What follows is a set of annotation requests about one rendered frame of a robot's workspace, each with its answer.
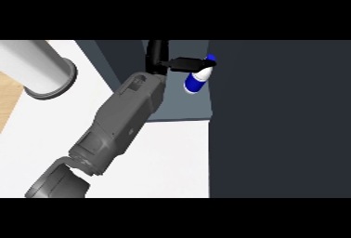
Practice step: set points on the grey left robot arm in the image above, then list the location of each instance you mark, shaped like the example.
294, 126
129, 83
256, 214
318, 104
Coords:
117, 121

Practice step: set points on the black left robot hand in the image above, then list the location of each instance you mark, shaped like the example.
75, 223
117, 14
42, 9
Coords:
159, 57

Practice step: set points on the white cylinder with grey rim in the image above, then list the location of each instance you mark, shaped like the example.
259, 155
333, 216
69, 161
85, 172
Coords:
39, 69

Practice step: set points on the blue and white water bottle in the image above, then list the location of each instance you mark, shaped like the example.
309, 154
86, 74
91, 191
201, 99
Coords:
198, 80

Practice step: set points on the grey cabinet interior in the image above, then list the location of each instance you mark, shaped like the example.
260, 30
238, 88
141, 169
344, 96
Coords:
181, 102

